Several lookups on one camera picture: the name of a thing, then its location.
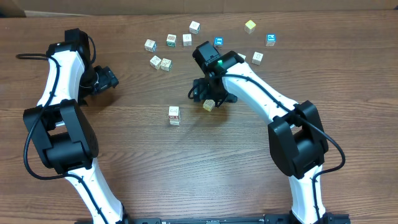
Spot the wooden block number four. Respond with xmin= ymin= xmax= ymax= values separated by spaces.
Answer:
xmin=203 ymin=100 xmax=215 ymax=111

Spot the wooden block red thirteen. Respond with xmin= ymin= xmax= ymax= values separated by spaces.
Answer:
xmin=169 ymin=106 xmax=180 ymax=116

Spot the wooden block red three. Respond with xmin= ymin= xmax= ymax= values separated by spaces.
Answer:
xmin=169 ymin=116 xmax=181 ymax=123

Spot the wooden block number two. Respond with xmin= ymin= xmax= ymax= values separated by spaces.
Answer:
xmin=170 ymin=121 xmax=180 ymax=126

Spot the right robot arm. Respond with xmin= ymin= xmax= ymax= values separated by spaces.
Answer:
xmin=188 ymin=42 xmax=328 ymax=223

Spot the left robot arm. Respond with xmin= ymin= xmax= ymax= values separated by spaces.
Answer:
xmin=16 ymin=28 xmax=132 ymax=223

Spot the wooden block yellow side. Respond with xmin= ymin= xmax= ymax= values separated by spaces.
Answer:
xmin=238 ymin=53 xmax=246 ymax=60

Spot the wooden block yellow edge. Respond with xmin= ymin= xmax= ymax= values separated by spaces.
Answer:
xmin=150 ymin=55 xmax=162 ymax=70

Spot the wooden block blue H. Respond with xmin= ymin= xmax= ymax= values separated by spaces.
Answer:
xmin=251 ymin=52 xmax=264 ymax=65

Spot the blue top wooden block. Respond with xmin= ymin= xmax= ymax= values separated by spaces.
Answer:
xmin=213 ymin=37 xmax=224 ymax=48

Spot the wooden block blue side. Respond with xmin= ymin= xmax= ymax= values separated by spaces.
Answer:
xmin=144 ymin=39 xmax=157 ymax=52

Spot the wooden block green edge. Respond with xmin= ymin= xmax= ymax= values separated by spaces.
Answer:
xmin=160 ymin=58 xmax=172 ymax=72

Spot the plain wooden block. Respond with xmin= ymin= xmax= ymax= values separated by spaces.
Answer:
xmin=182 ymin=34 xmax=192 ymax=47

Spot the wooden block far top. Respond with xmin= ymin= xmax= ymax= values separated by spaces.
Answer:
xmin=189 ymin=21 xmax=200 ymax=35

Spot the wooden block green letter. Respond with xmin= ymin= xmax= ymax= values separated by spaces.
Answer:
xmin=166 ymin=34 xmax=177 ymax=47

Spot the yellow top wooden block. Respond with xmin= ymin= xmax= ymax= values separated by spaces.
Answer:
xmin=244 ymin=20 xmax=256 ymax=34

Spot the blue top block right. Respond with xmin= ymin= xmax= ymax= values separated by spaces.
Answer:
xmin=266 ymin=34 xmax=276 ymax=47

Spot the cardboard backdrop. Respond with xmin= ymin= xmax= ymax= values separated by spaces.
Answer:
xmin=1 ymin=0 xmax=397 ymax=17

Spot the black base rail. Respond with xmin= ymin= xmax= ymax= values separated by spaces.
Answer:
xmin=74 ymin=213 xmax=351 ymax=224

